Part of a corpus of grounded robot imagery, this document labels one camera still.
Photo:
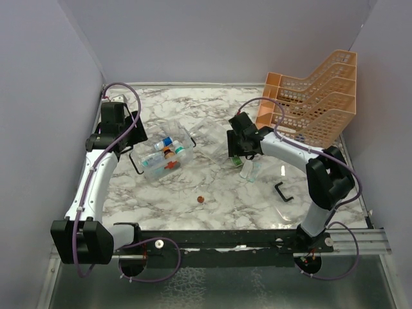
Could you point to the small clear teal packet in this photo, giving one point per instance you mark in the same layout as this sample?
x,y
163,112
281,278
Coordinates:
x,y
250,171

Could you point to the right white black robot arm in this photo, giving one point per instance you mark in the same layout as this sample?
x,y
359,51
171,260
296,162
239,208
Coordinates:
x,y
328,178

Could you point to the white blue small bottle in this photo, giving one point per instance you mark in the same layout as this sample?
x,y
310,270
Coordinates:
x,y
163,143

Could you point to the brown orange-cap medicine bottle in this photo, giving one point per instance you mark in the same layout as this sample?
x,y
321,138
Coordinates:
x,y
168,153

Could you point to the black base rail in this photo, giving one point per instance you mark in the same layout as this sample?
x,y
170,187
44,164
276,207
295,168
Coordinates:
x,y
220,248

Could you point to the white blue gauze packet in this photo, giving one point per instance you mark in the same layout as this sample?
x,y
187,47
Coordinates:
x,y
153,159

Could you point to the white green-label medicine bottle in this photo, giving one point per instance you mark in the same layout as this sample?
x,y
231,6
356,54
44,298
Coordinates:
x,y
179,148

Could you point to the clear plastic box lid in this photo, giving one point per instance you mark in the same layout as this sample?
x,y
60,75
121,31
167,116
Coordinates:
x,y
284,188

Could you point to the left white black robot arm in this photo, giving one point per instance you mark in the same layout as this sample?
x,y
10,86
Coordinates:
x,y
80,236

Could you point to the clear plastic medicine box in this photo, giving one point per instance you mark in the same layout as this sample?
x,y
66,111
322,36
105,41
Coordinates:
x,y
176,131

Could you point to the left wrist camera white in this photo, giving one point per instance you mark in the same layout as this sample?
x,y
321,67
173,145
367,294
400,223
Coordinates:
x,y
119,98

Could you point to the green small packet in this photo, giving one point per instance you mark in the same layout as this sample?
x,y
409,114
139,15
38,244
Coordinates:
x,y
236,161

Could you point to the black box handle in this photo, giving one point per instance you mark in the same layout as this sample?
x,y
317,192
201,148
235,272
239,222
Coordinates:
x,y
135,165

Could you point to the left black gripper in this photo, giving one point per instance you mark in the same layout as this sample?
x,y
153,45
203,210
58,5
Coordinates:
x,y
139,134

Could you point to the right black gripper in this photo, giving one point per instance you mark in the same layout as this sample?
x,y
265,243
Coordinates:
x,y
232,148

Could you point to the orange plastic file organizer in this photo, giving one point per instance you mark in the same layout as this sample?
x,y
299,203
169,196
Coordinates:
x,y
316,109

